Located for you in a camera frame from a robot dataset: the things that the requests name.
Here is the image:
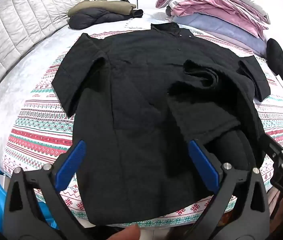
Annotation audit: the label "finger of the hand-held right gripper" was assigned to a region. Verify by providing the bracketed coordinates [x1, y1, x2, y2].
[259, 132, 283, 159]

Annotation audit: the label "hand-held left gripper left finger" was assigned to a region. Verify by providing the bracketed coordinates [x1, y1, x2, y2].
[3, 140, 92, 240]

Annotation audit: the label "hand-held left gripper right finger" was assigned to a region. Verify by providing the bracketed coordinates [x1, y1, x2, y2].
[188, 140, 272, 240]

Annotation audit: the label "black short-sleeve shirt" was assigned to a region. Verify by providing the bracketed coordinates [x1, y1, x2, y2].
[51, 22, 271, 227]

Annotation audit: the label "person's left hand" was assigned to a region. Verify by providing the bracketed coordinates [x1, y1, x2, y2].
[106, 224, 140, 240]

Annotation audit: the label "striped patterned blanket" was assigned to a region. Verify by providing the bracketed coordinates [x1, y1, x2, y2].
[3, 27, 283, 230]

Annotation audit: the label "bed with pale sheet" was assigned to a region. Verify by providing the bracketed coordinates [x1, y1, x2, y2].
[0, 6, 283, 165]

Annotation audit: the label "mauve folded blanket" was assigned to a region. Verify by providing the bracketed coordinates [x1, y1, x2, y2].
[202, 31, 266, 55]

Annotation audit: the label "blue folded blanket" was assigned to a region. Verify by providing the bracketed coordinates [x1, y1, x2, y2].
[173, 14, 268, 55]

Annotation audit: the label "olive and navy jackets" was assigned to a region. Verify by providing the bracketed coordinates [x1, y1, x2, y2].
[68, 7, 144, 30]

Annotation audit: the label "grey quilted headboard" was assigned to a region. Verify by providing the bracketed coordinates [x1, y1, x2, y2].
[0, 0, 87, 105]

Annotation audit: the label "stack of folded bedding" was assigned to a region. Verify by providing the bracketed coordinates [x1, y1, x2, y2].
[156, 0, 269, 38]

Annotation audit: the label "olive green jacket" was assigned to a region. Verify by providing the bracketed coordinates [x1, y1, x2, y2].
[68, 0, 137, 17]

